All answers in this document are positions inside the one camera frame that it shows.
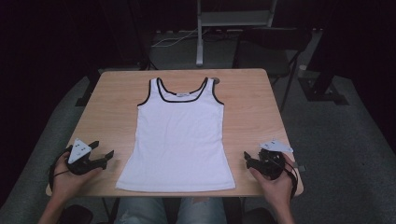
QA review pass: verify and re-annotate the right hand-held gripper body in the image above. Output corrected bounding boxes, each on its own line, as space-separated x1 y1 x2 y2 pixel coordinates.
258 138 294 181

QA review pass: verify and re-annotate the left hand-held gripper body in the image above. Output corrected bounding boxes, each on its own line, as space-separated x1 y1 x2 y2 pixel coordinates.
65 138 103 175

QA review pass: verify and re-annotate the white tank top black trim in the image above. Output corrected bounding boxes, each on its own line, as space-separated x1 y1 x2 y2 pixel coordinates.
115 77 236 193

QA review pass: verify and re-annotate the person's right hand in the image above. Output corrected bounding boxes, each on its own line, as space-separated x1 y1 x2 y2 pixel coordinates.
248 153 296 206

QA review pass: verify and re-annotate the person's left hand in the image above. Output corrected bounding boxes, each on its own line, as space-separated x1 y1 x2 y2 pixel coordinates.
50 151 104 203

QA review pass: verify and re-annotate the grey tape piece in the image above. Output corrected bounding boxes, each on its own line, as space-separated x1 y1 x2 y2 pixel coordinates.
292 161 307 173

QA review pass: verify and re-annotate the person's left leg in jeans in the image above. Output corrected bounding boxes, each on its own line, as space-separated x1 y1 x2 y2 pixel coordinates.
113 197 169 224

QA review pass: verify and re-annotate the person's leg in jeans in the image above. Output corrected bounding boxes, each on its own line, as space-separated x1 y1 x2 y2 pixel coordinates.
176 196 228 224
113 197 169 224

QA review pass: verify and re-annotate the person's right leg in jeans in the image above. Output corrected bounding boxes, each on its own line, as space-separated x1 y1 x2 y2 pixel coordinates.
176 196 228 224

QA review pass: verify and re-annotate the black stand base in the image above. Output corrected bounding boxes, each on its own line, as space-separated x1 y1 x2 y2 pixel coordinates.
298 29 349 106

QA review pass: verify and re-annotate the black folding chair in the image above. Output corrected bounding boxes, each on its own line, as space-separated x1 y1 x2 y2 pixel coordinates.
233 27 312 113

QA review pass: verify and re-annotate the grey metal stand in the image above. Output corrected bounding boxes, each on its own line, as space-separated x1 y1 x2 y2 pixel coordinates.
195 0 278 67

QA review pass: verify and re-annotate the white floor cable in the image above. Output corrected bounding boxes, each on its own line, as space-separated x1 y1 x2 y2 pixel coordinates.
151 27 209 49

